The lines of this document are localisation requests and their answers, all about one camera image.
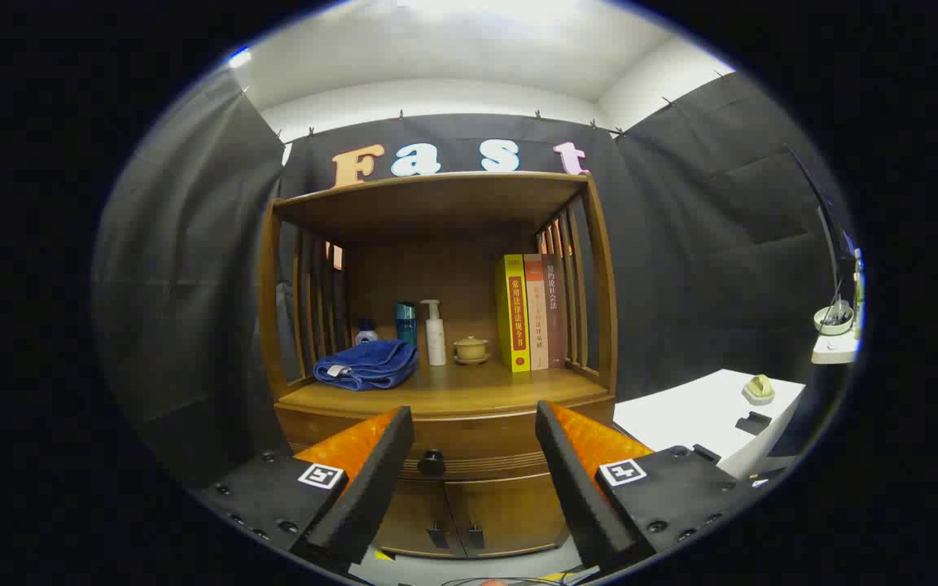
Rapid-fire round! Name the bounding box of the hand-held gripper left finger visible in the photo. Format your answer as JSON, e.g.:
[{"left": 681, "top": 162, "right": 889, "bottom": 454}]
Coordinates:
[{"left": 192, "top": 406, "right": 415, "bottom": 575}]

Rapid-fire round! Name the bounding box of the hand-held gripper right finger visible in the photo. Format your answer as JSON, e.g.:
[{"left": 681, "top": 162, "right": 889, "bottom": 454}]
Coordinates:
[{"left": 535, "top": 400, "right": 767, "bottom": 573}]

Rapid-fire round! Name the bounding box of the white side cabinet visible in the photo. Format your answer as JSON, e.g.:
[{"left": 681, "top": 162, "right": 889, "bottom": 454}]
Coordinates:
[{"left": 611, "top": 369, "right": 808, "bottom": 481}]

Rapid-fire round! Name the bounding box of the wooden countertop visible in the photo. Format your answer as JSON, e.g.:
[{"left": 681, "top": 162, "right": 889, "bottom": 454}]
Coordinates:
[{"left": 278, "top": 358, "right": 610, "bottom": 418}]

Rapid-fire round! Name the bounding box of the wooden cabinet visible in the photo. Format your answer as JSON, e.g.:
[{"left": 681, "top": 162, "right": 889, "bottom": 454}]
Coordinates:
[{"left": 257, "top": 171, "right": 619, "bottom": 561}]

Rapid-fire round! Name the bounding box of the folded blue towel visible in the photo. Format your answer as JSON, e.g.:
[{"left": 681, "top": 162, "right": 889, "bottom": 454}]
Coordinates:
[{"left": 313, "top": 339, "right": 419, "bottom": 392}]

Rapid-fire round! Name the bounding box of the white pump bottle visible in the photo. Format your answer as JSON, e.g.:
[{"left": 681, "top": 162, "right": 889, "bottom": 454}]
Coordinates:
[{"left": 420, "top": 300, "right": 448, "bottom": 367}]

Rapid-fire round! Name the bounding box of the beige lidded teacup with saucer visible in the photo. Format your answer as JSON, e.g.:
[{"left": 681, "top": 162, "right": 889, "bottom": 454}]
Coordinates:
[{"left": 453, "top": 335, "right": 492, "bottom": 365}]

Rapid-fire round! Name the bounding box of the teal blue bottle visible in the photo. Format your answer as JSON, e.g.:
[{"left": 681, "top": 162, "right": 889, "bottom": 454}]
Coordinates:
[{"left": 395, "top": 302, "right": 419, "bottom": 349}]

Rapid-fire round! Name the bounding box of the brown book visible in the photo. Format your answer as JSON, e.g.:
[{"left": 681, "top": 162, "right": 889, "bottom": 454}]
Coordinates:
[{"left": 541, "top": 254, "right": 569, "bottom": 370}]

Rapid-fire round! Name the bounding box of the orange and white book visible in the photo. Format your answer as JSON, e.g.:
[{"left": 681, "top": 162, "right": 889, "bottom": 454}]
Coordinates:
[{"left": 523, "top": 253, "right": 550, "bottom": 372}]

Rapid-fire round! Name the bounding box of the yellow book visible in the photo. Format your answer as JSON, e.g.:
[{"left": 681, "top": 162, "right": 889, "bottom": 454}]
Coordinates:
[{"left": 495, "top": 254, "right": 533, "bottom": 374}]

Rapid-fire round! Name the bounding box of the white block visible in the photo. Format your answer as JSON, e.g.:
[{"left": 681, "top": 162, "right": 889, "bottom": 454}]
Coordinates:
[{"left": 811, "top": 330, "right": 861, "bottom": 365}]

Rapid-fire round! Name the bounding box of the white and green bowl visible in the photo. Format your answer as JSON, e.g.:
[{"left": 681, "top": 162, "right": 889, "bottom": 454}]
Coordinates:
[{"left": 813, "top": 301, "right": 855, "bottom": 336}]

